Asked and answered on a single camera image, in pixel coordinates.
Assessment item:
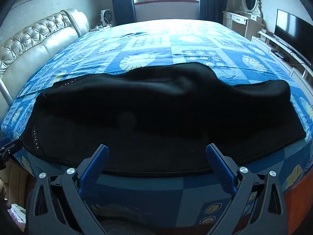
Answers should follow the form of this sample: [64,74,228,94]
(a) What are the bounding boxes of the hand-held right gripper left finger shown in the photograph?
[26,144,115,235]

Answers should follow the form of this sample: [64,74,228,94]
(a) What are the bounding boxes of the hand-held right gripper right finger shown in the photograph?
[205,143,287,235]

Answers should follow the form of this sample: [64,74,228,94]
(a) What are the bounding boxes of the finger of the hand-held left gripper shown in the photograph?
[0,137,23,170]

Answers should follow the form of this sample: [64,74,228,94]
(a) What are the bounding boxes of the black pants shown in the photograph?
[22,62,307,179]

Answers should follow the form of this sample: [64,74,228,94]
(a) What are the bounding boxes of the tan bed base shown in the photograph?
[4,160,33,202]

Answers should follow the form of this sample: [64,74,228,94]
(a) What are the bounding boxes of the beige tufted headboard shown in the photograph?
[0,8,90,106]

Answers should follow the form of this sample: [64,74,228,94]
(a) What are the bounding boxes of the blue patterned bed sheet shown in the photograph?
[0,20,313,226]

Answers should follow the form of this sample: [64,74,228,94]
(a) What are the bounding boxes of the white dressing table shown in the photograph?
[222,10,264,40]

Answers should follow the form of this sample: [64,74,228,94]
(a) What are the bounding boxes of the white fan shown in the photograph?
[100,9,114,27]

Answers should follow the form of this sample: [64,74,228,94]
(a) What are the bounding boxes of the black television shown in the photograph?
[274,9,313,67]

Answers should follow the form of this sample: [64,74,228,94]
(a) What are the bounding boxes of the blue curtain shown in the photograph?
[109,0,137,26]
[198,0,229,25]

